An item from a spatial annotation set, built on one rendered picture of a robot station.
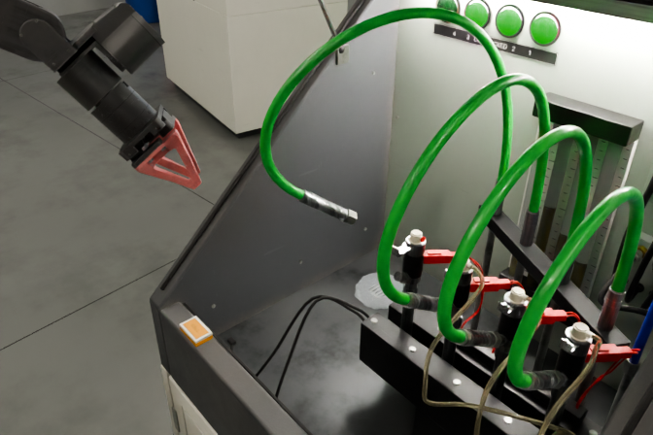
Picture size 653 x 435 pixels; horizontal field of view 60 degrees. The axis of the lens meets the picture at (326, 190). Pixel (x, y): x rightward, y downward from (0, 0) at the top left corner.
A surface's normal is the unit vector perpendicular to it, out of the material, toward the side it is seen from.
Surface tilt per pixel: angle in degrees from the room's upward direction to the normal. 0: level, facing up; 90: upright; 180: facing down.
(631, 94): 90
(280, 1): 90
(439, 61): 90
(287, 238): 90
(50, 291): 0
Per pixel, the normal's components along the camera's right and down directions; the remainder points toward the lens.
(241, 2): 0.54, 0.43
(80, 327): 0.01, -0.86
